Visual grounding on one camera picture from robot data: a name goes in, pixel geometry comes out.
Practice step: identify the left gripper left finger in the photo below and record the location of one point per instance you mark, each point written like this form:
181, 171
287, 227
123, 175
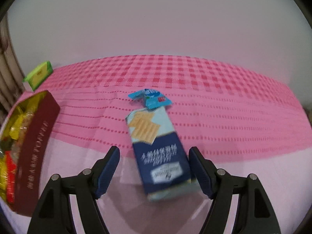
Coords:
53, 212

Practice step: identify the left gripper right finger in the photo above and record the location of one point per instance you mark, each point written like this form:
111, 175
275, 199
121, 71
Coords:
254, 214

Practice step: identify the red snack packet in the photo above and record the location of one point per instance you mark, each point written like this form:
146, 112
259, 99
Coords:
11, 171

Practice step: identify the blue cracker packet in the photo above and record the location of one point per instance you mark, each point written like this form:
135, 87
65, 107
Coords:
161, 159

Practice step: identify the small blue candy wrapper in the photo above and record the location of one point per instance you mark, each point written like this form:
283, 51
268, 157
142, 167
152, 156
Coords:
152, 99

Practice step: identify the yellow foil snack packet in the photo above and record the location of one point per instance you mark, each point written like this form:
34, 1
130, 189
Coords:
3, 177

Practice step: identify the red gold toffee tin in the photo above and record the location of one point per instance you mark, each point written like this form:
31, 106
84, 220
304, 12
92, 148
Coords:
28, 151

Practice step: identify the pink checked tablecloth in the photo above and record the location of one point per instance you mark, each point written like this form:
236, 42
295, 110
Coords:
242, 121

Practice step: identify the green tissue box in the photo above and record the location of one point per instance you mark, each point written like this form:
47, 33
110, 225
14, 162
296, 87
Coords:
37, 76

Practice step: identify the beige patterned curtain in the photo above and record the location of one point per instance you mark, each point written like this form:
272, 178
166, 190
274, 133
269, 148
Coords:
11, 72

